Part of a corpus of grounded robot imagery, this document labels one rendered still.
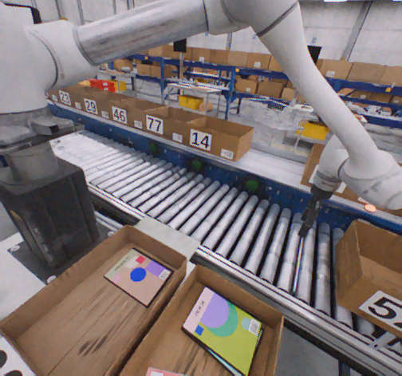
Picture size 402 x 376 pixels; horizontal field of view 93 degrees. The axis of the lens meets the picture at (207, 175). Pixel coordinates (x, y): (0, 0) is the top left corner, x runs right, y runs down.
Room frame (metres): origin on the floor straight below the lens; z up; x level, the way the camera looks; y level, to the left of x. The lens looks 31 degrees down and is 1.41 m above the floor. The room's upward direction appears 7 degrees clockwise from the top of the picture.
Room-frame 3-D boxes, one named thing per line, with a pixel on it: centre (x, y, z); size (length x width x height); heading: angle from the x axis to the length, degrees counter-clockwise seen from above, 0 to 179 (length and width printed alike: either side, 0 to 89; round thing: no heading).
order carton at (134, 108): (1.65, 0.64, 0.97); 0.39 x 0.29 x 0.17; 64
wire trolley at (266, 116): (3.09, -0.90, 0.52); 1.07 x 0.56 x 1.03; 24
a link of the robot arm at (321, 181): (0.62, -0.44, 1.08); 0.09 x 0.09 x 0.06
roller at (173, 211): (0.87, 0.09, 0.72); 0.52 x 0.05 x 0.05; 154
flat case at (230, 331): (0.24, -0.10, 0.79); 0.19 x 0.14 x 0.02; 64
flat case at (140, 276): (0.37, 0.19, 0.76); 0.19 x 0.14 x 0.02; 67
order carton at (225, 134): (1.30, -0.06, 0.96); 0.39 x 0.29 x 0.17; 64
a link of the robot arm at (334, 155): (0.61, -0.45, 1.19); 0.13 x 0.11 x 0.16; 7
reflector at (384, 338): (0.25, -0.55, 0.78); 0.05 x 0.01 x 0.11; 64
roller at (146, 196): (0.95, 0.27, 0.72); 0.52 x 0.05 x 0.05; 154
